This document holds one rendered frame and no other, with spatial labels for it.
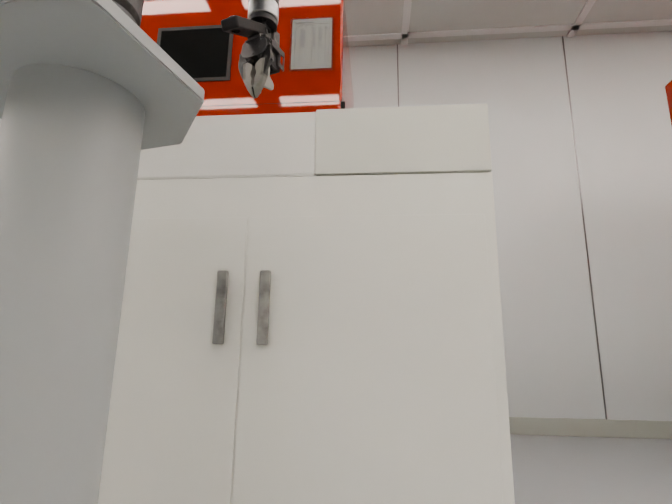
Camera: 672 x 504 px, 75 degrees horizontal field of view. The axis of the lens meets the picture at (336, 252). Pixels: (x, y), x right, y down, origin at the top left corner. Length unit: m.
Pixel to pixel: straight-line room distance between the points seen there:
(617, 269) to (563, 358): 0.68
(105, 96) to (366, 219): 0.48
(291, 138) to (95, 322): 0.55
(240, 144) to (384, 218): 0.34
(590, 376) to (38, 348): 3.00
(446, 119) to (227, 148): 0.45
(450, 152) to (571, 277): 2.38
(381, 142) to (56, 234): 0.61
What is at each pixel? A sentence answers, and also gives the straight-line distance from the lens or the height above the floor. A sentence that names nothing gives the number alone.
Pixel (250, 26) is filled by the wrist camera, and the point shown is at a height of 1.19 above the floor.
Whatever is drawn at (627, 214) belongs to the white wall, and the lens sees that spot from 3.49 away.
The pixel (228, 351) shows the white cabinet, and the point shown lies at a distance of 0.87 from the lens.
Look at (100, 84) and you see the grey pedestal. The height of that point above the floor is 0.79.
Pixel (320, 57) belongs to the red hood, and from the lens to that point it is 1.76.
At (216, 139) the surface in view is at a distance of 0.99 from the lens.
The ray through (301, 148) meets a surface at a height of 0.88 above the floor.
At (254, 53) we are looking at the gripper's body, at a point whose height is 1.15.
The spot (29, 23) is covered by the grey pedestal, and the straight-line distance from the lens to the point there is 0.61.
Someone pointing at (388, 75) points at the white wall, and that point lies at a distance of 3.57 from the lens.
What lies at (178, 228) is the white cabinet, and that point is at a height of 0.71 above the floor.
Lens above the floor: 0.47
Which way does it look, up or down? 13 degrees up
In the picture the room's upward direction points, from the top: 1 degrees clockwise
